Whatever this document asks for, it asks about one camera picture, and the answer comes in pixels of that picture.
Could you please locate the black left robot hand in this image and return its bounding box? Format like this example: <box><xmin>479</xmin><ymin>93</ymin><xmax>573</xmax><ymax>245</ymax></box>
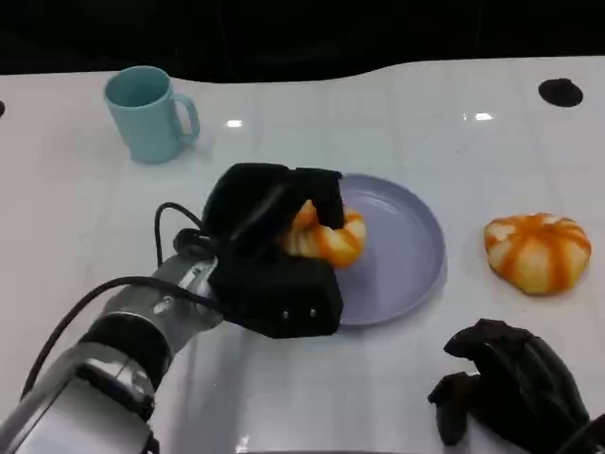
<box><xmin>201</xmin><ymin>163</ymin><xmax>346</xmax><ymax>260</ymax></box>

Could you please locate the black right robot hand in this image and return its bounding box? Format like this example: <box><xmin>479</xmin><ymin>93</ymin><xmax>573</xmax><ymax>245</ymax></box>
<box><xmin>427</xmin><ymin>319</ymin><xmax>592</xmax><ymax>446</ymax></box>

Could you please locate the orange and white toy bread roll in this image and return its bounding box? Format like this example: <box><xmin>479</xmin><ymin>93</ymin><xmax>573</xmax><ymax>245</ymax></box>
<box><xmin>483</xmin><ymin>212</ymin><xmax>593</xmax><ymax>297</ymax></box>
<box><xmin>278</xmin><ymin>198</ymin><xmax>368</xmax><ymax>269</ymax></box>

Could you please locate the pale green mug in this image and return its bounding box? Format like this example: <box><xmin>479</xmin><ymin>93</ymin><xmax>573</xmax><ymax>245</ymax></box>
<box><xmin>103</xmin><ymin>65</ymin><xmax>200</xmax><ymax>165</ymax></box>

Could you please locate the lilac plate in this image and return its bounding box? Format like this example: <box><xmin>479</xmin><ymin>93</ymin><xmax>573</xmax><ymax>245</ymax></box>
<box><xmin>330</xmin><ymin>173</ymin><xmax>447</xmax><ymax>331</ymax></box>

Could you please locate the looped black arm cable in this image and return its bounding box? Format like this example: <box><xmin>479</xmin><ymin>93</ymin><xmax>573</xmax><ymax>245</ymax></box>
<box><xmin>154</xmin><ymin>201</ymin><xmax>219</xmax><ymax>266</ymax></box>

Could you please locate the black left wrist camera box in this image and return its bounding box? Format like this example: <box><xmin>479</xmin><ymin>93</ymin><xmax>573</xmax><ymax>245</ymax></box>
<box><xmin>209</xmin><ymin>253</ymin><xmax>344</xmax><ymax>340</ymax></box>

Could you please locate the long black arm cable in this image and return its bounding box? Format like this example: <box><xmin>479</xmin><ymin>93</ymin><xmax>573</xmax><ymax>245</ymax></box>
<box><xmin>21</xmin><ymin>276</ymin><xmax>218</xmax><ymax>401</ymax></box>

